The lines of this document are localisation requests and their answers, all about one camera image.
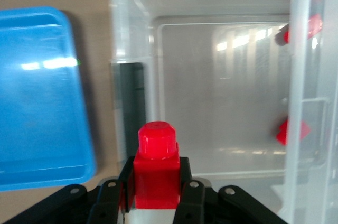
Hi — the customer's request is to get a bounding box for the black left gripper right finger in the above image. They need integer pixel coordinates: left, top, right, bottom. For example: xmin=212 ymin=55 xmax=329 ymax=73
xmin=173 ymin=156 xmax=289 ymax=224

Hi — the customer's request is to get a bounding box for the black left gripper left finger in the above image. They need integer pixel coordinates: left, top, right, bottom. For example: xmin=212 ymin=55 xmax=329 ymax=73
xmin=0 ymin=156 xmax=136 ymax=224

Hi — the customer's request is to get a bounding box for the red toy block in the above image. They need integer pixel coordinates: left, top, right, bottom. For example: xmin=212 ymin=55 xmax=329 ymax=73
xmin=133 ymin=121 xmax=182 ymax=210
xmin=274 ymin=117 xmax=313 ymax=147
xmin=274 ymin=14 xmax=324 ymax=47

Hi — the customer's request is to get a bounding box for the clear ribbed plastic lid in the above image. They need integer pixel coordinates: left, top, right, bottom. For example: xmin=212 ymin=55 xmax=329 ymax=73
xmin=282 ymin=0 xmax=338 ymax=224

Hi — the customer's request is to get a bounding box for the clear plastic storage box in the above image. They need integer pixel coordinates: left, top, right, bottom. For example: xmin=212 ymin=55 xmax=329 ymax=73
xmin=109 ymin=0 xmax=338 ymax=224

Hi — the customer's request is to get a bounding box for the blue plastic tray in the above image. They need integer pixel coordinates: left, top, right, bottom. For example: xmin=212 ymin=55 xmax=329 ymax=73
xmin=0 ymin=6 xmax=97 ymax=192

